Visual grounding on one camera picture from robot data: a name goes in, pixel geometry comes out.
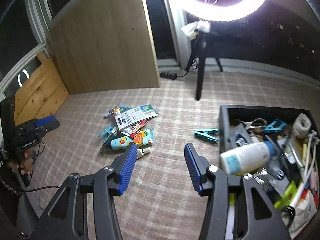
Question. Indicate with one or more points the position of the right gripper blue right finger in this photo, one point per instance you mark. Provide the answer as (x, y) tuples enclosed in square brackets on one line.
[(197, 167)]

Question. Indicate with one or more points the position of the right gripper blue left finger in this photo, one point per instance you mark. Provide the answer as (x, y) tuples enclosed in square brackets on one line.
[(123, 167)]

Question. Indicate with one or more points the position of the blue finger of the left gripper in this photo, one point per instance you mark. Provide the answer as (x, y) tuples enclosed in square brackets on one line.
[(45, 120)]

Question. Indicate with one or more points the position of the white blue-cap bottle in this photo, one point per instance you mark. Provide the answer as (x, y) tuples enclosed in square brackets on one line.
[(247, 158)]

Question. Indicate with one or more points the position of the cartoon dragon keychain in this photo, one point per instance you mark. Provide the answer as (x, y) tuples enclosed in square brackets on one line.
[(113, 112)]

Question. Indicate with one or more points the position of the person left hand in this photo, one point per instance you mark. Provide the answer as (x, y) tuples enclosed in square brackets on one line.
[(26, 163)]

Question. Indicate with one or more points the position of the small cream lotion bottle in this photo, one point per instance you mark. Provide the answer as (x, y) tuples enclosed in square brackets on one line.
[(143, 151)]

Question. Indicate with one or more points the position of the pine wood board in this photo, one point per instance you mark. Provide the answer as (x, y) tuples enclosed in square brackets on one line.
[(42, 94)]

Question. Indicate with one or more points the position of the black pen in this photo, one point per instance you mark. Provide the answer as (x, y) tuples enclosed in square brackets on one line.
[(111, 135)]

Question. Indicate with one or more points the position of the red white sachet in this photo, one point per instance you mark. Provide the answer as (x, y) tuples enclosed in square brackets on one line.
[(134, 129)]

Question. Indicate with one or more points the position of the teal clothes peg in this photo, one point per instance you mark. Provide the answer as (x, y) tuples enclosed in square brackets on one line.
[(207, 135)]

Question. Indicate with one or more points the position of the teal fruit print tube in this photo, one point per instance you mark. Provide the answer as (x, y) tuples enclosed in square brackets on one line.
[(143, 138)]

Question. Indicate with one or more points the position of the white printed blister card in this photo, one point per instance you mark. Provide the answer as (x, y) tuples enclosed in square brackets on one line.
[(135, 115)]

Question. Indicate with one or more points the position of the black storage tray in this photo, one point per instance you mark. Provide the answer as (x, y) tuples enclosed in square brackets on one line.
[(265, 199)]

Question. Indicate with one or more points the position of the black power strip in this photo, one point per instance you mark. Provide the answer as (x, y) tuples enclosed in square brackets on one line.
[(170, 76)]

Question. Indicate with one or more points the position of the large brown cardboard panel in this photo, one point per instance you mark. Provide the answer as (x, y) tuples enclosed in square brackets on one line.
[(104, 45)]

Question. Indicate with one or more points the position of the white tape roll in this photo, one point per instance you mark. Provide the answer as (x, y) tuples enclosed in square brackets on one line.
[(301, 126)]

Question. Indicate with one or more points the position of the black tripod stand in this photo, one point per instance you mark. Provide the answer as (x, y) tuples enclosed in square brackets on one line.
[(199, 47)]

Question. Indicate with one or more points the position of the white paper bag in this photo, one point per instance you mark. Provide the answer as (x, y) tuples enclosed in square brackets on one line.
[(305, 211)]

